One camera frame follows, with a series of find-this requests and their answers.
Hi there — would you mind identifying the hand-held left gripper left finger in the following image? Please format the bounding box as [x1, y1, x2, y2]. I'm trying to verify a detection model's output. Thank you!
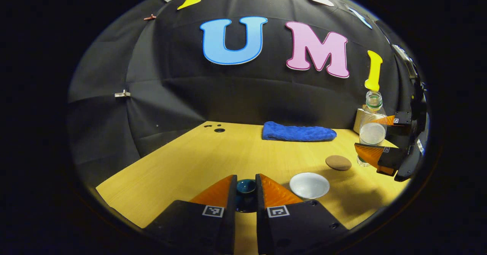
[143, 174, 238, 255]

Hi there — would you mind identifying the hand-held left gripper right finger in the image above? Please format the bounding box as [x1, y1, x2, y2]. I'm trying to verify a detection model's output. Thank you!
[255, 174, 349, 255]

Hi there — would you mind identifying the blue teacup lid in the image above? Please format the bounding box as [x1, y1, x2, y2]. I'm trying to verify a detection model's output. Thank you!
[235, 178, 258, 214]

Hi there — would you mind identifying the clear water bottle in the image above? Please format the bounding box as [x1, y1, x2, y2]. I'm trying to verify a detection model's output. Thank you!
[357, 90, 388, 167]

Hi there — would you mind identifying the brown round coaster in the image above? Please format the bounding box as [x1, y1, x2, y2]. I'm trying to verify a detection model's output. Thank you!
[325, 155, 352, 171]

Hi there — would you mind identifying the white toaster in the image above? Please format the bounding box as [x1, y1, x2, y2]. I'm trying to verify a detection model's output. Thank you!
[353, 108, 368, 134]

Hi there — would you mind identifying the blue towel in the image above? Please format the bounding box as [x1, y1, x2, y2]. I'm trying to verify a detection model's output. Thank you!
[262, 121, 337, 142]

